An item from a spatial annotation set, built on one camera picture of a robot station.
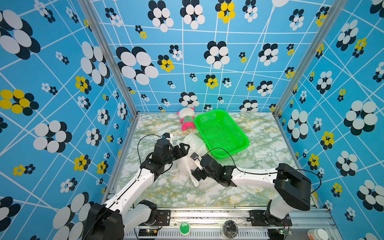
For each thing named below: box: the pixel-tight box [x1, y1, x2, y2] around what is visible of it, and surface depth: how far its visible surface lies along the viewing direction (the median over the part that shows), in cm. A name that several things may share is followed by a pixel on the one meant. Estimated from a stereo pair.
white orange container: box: [306, 228, 329, 240], surface depth 65 cm
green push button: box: [179, 222, 190, 235], surface depth 64 cm
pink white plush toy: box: [176, 107, 196, 131], surface depth 113 cm
